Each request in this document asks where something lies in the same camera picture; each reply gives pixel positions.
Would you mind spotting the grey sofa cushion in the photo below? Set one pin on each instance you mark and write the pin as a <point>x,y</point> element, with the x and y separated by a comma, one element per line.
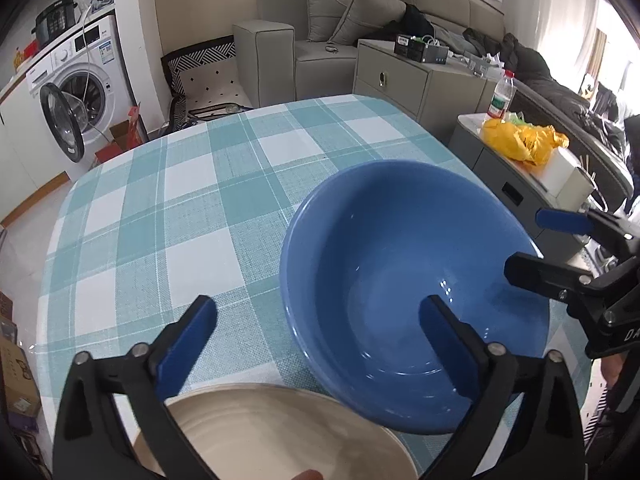
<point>370,17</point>
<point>327,12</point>

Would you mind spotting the black backpack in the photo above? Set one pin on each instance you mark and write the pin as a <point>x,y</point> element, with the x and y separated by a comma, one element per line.
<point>415,22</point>

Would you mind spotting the white box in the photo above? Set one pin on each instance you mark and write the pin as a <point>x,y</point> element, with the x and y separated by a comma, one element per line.
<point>560,170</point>

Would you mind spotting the grey side table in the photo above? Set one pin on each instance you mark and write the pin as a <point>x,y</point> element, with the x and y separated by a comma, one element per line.
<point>495,170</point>

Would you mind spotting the brown cardboard carton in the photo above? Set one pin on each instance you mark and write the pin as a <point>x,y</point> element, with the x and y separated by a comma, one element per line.
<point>17,380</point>

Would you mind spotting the blue ceramic bowl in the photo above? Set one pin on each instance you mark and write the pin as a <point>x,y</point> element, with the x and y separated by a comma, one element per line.
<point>380,240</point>

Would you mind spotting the person's right hand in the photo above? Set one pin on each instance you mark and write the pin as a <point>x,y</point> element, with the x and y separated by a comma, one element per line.
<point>611,372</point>

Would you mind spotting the grey fabric sofa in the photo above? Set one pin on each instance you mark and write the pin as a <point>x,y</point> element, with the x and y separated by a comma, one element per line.
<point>265,60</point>

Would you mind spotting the grey side cabinet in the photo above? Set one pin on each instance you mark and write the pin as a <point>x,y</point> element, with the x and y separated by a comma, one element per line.
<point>400,85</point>

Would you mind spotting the beige round plate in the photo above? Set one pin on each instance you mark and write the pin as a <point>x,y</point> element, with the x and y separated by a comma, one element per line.
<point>280,435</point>

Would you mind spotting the black electronics box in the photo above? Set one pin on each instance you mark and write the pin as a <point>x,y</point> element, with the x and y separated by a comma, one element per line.
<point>420,52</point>

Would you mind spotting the teal checked tablecloth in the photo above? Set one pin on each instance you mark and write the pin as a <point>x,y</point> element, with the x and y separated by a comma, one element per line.
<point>200,185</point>

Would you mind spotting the black pressure cooker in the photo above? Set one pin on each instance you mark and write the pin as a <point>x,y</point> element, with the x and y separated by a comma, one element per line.
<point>55,20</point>

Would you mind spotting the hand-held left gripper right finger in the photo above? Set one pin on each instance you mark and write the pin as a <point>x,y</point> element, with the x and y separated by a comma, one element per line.
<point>447,350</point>

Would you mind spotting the yellow plastic bag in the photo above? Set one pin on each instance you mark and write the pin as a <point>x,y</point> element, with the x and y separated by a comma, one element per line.
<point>520,142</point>

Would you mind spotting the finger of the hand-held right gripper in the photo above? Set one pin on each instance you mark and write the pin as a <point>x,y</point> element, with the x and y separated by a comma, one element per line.
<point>562,221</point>
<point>545,272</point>

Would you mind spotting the clear plastic bottle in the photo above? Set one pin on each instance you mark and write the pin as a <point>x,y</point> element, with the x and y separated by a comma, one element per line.
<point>500,100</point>

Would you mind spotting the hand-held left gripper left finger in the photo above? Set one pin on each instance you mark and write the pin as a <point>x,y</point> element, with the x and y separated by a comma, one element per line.
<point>187,350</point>

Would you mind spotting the dark jacket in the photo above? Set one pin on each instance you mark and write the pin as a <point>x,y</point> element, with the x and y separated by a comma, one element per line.
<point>540,70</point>

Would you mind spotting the white washing machine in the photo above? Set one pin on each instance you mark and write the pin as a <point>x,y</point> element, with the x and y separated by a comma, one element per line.
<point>100,90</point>

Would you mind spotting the patterned black white cushion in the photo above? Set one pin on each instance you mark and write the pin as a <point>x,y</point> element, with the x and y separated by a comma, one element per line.
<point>210,85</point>

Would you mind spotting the white curtain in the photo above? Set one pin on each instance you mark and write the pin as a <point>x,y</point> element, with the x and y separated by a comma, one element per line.
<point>565,25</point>

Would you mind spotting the red cardboard box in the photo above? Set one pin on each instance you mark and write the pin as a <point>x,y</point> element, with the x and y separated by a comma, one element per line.
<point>134,130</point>

